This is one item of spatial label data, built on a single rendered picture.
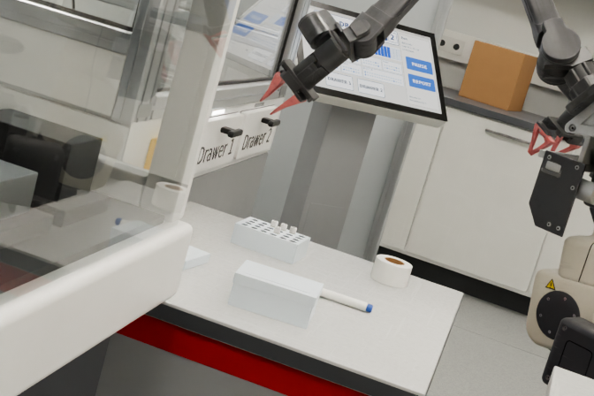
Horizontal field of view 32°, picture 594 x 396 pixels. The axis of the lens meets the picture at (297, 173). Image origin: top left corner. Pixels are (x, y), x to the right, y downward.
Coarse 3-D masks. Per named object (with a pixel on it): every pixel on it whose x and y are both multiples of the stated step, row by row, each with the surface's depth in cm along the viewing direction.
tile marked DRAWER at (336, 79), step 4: (332, 72) 297; (336, 72) 298; (328, 76) 296; (332, 76) 297; (336, 76) 298; (340, 76) 298; (344, 76) 299; (348, 76) 300; (328, 80) 295; (332, 80) 296; (336, 80) 297; (340, 80) 298; (344, 80) 298; (348, 80) 299; (352, 80) 300; (328, 84) 295; (332, 84) 296; (336, 84) 296; (340, 84) 297; (344, 84) 298; (348, 84) 299; (352, 84) 300; (344, 88) 297; (348, 88) 298; (352, 88) 299
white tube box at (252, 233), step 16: (240, 224) 190; (256, 224) 194; (240, 240) 190; (256, 240) 189; (272, 240) 188; (288, 240) 188; (304, 240) 191; (272, 256) 188; (288, 256) 188; (304, 256) 195
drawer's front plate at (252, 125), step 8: (248, 112) 239; (256, 112) 244; (264, 112) 251; (248, 120) 239; (256, 120) 246; (248, 128) 241; (256, 128) 248; (264, 128) 256; (272, 128) 263; (240, 136) 238; (248, 136) 243; (256, 136) 250; (264, 136) 258; (240, 144) 239; (248, 144) 246; (264, 144) 261; (240, 152) 241; (248, 152) 248; (256, 152) 256
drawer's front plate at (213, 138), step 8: (216, 120) 215; (224, 120) 220; (232, 120) 226; (240, 120) 232; (208, 128) 211; (216, 128) 216; (240, 128) 235; (208, 136) 212; (216, 136) 218; (224, 136) 224; (208, 144) 214; (216, 144) 220; (224, 144) 225; (232, 144) 232; (208, 152) 216; (232, 152) 234; (200, 160) 212; (216, 160) 223; (224, 160) 229; (200, 168) 214; (208, 168) 219
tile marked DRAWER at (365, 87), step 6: (360, 84) 301; (366, 84) 303; (372, 84) 304; (378, 84) 305; (360, 90) 300; (366, 90) 302; (372, 90) 303; (378, 90) 304; (384, 90) 305; (378, 96) 303; (384, 96) 304
